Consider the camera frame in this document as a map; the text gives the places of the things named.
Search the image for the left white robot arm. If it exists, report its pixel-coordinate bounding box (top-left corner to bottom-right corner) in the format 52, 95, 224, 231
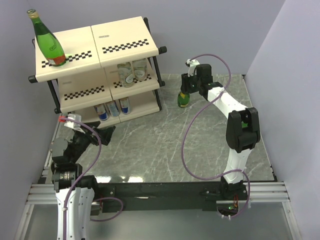
50, 121, 116, 240

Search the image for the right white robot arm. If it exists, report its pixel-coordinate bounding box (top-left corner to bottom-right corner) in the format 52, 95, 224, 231
180, 59, 261, 200

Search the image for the blue energy drink can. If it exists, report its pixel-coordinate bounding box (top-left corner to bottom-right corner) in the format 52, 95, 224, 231
119, 97, 131, 115

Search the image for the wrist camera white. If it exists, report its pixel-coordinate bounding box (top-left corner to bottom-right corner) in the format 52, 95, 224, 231
185, 59, 200, 77
58, 113, 85, 133

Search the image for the green glass bottle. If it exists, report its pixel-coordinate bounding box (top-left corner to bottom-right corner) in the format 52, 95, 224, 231
241, 122, 248, 128
27, 9, 67, 67
177, 91, 190, 108

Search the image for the beige three-tier shelf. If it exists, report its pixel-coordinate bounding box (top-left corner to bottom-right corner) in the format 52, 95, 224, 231
28, 16, 167, 128

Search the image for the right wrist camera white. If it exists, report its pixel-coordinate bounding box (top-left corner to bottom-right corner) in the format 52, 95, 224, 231
185, 59, 200, 77

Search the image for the purple cable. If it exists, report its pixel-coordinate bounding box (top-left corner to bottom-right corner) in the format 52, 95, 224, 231
61, 117, 124, 240
181, 54, 251, 218

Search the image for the silver energy drink can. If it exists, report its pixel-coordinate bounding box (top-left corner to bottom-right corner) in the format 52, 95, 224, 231
94, 103, 109, 121
105, 100, 120, 117

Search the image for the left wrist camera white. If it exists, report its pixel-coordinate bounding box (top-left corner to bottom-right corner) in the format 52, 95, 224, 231
58, 113, 85, 133

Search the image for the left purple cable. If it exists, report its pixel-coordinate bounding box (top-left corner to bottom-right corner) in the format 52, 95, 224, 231
61, 117, 124, 240

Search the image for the aluminium rail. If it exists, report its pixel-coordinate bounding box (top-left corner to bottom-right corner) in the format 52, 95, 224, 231
26, 181, 291, 204

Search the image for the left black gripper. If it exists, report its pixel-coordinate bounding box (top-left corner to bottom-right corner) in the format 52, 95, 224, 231
70, 121, 115, 163

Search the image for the green glass bottle back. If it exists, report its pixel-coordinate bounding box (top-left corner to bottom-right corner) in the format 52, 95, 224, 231
177, 91, 190, 108

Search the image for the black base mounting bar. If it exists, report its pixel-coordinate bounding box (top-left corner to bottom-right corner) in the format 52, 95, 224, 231
88, 181, 250, 213

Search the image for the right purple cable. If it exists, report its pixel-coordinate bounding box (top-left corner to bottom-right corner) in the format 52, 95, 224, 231
181, 54, 251, 218

